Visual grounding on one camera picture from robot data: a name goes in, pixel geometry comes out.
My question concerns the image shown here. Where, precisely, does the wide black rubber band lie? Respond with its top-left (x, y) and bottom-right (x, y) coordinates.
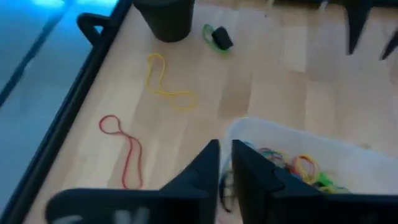
top-left (211, 26), bottom-right (234, 51)

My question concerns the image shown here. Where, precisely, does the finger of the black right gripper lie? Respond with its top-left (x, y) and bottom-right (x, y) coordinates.
top-left (343, 0), bottom-right (373, 55)
top-left (379, 27), bottom-right (398, 60)

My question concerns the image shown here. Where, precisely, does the clear plastic bin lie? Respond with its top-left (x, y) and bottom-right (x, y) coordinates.
top-left (222, 116), bottom-right (398, 224)

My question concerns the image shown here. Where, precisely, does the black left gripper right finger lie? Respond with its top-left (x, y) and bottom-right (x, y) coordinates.
top-left (231, 139), bottom-right (398, 224)

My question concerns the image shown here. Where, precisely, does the yellow rubber band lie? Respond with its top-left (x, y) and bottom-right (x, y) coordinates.
top-left (291, 154), bottom-right (321, 186)
top-left (145, 52), bottom-right (198, 111)

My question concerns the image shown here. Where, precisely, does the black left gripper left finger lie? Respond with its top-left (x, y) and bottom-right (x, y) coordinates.
top-left (45, 139), bottom-right (220, 224)

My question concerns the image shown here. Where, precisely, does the green rubber band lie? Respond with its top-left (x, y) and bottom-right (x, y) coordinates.
top-left (313, 172), bottom-right (349, 194)
top-left (201, 23), bottom-right (231, 55)

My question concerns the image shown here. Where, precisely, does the thin black rubber band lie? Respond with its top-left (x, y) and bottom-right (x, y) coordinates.
top-left (218, 170), bottom-right (236, 215)

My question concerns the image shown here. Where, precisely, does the green plant in black pot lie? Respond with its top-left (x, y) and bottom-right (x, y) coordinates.
top-left (132, 0), bottom-right (196, 44)

